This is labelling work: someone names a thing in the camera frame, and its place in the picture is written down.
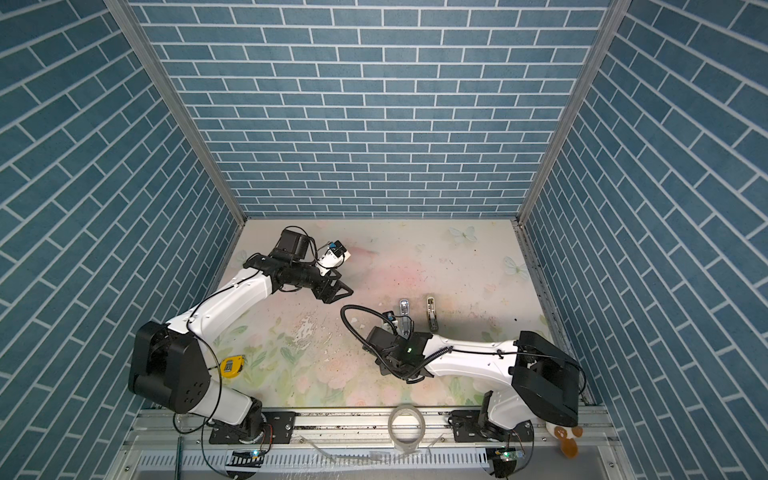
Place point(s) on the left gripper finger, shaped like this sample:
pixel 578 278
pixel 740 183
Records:
pixel 325 291
pixel 340 290

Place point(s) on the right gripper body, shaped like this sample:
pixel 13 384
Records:
pixel 388 367

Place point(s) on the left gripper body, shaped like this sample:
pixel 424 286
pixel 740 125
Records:
pixel 307 276

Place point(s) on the olive grey stapler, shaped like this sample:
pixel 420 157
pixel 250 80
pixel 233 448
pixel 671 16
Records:
pixel 432 314

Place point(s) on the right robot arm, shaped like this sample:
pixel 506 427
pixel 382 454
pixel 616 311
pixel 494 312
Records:
pixel 528 377

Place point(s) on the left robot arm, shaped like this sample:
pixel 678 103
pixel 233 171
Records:
pixel 173 363

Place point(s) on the clear tape roll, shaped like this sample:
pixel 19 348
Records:
pixel 406 428

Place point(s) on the yellow tape measure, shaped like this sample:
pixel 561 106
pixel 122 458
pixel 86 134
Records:
pixel 232 366

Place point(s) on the plush toy animal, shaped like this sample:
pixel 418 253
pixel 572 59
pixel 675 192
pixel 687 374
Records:
pixel 567 437

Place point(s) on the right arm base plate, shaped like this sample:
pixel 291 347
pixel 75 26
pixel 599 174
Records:
pixel 471 426

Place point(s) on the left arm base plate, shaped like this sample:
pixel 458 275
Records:
pixel 270 427

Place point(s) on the aluminium front rail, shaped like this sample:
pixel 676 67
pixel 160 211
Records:
pixel 353 443

